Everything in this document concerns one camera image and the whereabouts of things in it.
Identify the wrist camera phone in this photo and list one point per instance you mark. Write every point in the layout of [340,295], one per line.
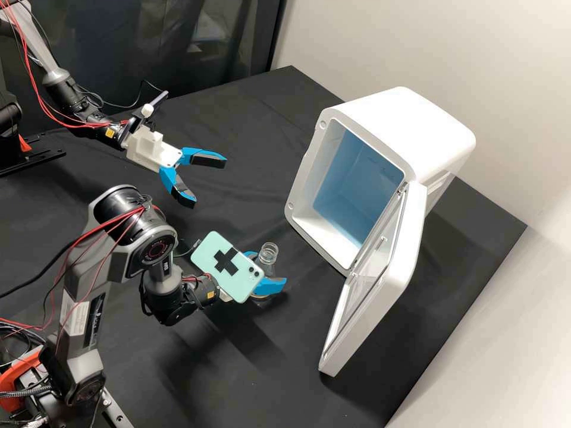
[157,100]
[225,265]

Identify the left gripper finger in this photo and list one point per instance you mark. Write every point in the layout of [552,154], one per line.
[250,255]
[273,286]

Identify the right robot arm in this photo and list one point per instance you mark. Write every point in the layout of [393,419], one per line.
[134,232]

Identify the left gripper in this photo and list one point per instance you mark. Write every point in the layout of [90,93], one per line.
[147,149]

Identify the left wrist camera phone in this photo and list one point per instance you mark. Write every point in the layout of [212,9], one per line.
[157,100]

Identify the clear flask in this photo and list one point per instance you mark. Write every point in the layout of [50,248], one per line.
[269,258]

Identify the white incubator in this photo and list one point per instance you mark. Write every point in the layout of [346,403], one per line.
[415,129]

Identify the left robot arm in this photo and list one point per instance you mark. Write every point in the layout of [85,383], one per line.
[59,84]

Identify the incubator door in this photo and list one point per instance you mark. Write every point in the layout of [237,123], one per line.
[403,267]

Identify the black mounting rail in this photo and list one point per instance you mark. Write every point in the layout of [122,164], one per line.
[35,161]

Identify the right wrist camera phone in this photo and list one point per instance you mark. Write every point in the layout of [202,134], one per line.
[225,265]

